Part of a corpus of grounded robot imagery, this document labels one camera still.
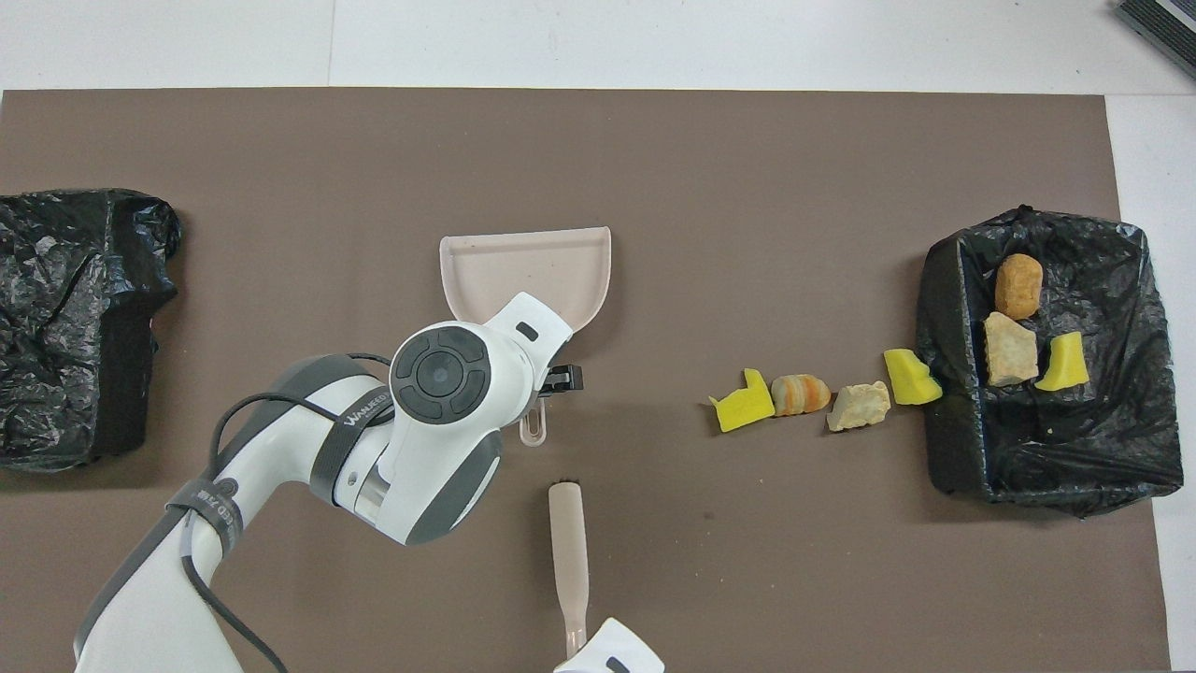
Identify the yellow green sponge piece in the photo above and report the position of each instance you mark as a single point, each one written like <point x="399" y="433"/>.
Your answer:
<point x="1062" y="365"/>

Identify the brown table mat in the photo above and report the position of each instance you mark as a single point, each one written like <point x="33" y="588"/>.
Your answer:
<point x="747" y="570"/>

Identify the beige plastic dustpan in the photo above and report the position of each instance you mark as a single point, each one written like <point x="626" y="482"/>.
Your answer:
<point x="523" y="271"/>

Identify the notched yellow sponge piece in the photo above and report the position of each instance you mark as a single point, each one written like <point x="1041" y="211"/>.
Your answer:
<point x="746" y="408"/>

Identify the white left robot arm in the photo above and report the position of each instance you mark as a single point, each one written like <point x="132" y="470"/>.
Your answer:
<point x="439" y="421"/>

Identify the beige hand brush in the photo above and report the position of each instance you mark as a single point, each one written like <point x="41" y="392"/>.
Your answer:
<point x="567" y="542"/>

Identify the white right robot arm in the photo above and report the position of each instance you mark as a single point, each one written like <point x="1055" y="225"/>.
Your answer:
<point x="609" y="654"/>

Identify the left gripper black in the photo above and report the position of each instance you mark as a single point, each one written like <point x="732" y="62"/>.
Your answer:
<point x="563" y="379"/>

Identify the orange striped bread piece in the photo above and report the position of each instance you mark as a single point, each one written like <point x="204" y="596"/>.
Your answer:
<point x="1009" y="350"/>
<point x="802" y="393"/>
<point x="858" y="407"/>

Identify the brown peanut-shaped bread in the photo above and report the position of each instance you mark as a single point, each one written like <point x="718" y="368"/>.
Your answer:
<point x="1018" y="285"/>

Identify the black bag-lined trash bin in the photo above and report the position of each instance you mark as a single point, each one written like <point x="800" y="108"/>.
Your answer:
<point x="56" y="243"/>
<point x="1103" y="449"/>

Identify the grey ribbed device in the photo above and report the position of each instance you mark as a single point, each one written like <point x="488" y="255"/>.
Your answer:
<point x="1163" y="23"/>

